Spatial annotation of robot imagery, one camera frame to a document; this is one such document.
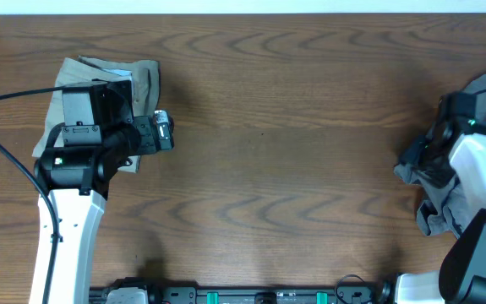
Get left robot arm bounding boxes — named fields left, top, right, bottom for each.
left=30, top=79, right=174, bottom=303

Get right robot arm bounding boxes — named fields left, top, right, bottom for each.
left=390, top=91, right=486, bottom=303

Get folded khaki shorts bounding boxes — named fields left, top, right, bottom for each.
left=32, top=56, right=161, bottom=173

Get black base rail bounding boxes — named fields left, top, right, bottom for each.
left=86, top=274, right=394, bottom=304

